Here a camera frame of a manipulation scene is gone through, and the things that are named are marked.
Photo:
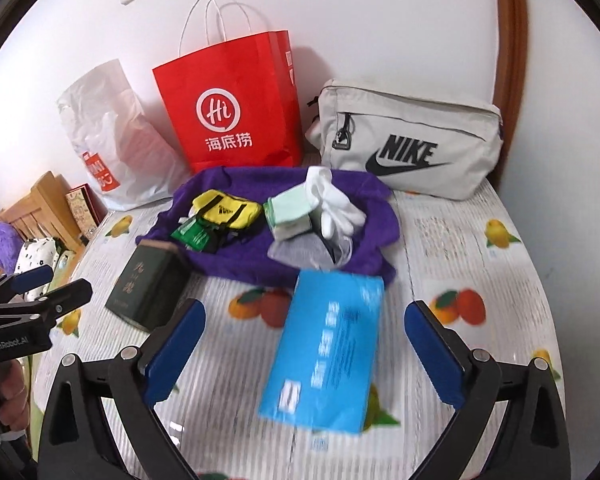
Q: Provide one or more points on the green sachet packet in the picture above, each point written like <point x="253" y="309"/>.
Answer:
<point x="198" y="235"/>

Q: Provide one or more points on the white knotted cloth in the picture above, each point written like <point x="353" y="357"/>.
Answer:
<point x="337" y="214"/>

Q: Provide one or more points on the green pocket tissue pack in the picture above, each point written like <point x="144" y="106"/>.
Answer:
<point x="290" y="229"/>

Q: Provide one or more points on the yellow black sock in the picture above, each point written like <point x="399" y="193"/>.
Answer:
<point x="226" y="211"/>

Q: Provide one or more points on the patterned gift box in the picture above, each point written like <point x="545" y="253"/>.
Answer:
<point x="86" y="208"/>

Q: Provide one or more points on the dark green tea tin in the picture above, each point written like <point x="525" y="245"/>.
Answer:
<point x="147" y="291"/>

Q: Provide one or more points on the brown wooden door frame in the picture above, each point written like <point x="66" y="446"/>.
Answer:
<point x="510" y="74"/>

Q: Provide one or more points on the grey Nike waist bag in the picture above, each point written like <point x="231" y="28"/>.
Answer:
<point x="413" y="138"/>

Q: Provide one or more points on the purple plush toy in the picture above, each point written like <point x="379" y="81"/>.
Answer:
<point x="10" y="246"/>

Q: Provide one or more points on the white Miniso plastic bag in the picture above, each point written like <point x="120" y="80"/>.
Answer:
<point x="129" y="163"/>

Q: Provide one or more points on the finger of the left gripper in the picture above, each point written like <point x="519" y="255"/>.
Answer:
<point x="64" y="299"/>
<point x="19" y="284"/>

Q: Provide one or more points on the red paper shopping bag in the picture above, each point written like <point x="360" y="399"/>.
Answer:
<point x="235" y="103"/>

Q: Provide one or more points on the person's left hand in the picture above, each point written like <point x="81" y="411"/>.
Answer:
<point x="14" y="408"/>

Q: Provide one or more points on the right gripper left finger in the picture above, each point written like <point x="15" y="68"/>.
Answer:
<point x="76" y="440"/>

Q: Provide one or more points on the wooden bed headboard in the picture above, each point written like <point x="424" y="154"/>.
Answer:
<point x="44" y="212"/>

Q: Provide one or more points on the white dotted pillow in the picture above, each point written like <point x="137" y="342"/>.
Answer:
<point x="33" y="254"/>

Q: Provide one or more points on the fruit print tablecloth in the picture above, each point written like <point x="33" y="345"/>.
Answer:
<point x="491" y="296"/>

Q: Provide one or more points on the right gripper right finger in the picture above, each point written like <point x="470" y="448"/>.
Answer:
<point x="532" y="441"/>

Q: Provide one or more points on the mint green cloth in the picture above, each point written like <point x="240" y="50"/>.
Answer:
<point x="288" y="206"/>

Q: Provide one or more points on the mesh drawstring pouch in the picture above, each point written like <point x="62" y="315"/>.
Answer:
<point x="311" y="251"/>

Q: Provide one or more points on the blue tissue pack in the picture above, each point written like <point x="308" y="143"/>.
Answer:
<point x="323" y="366"/>

